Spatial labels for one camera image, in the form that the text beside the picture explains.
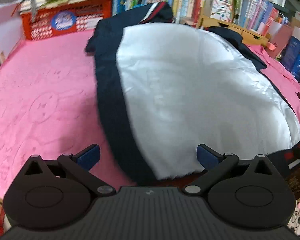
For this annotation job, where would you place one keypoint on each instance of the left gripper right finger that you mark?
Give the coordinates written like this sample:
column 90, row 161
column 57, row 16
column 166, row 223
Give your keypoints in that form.
column 216, row 165

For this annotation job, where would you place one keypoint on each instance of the wooden drawer organizer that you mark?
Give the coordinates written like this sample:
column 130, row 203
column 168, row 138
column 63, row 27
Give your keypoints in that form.
column 249, row 37

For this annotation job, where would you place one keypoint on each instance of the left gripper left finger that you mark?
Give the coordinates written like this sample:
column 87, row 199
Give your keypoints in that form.
column 77, row 167

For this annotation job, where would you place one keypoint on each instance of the white board panel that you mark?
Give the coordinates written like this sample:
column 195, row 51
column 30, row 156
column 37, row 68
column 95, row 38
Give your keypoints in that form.
column 11, row 29

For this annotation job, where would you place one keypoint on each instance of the pink towel table cover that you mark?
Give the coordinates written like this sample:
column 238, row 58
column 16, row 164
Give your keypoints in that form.
column 48, row 106

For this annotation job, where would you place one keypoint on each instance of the row of books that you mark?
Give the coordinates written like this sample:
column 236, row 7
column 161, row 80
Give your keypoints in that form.
column 253, row 15

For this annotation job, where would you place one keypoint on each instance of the navy and white jacket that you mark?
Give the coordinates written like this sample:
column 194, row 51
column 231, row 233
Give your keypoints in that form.
column 164, row 88

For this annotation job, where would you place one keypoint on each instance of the red plastic crate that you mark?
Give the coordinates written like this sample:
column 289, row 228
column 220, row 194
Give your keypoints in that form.
column 65, row 19

